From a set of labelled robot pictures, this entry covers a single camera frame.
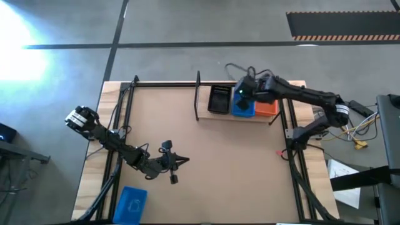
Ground black hazard-striped mat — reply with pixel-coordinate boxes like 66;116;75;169
286;11;400;42

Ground yellow cable connector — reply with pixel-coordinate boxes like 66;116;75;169
352;140;369;151

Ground blue plastic basket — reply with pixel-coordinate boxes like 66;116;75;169
231;90;256;119
112;186;148;225

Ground orange plastic basket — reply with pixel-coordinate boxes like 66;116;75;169
254;99;279;118

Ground black metal rig frame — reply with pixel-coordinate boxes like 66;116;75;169
71;74;341;225

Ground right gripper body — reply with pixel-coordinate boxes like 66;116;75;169
255;76;279;104

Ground white paper sheet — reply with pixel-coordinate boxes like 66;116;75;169
326;158;362;209

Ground thick black camera cable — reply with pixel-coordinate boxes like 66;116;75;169
224;62;276;82

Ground black power adapter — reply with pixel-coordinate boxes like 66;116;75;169
348;99;374;119

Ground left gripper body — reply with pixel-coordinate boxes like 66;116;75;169
144;154;172;180

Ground black flat bar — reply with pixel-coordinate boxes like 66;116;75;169
329;164;391;192

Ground dark grey case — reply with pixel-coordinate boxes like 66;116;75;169
376;93;400;188

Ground black plastic basket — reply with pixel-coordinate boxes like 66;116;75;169
207;84;234;115

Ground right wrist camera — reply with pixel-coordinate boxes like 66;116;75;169
233;76;259;101

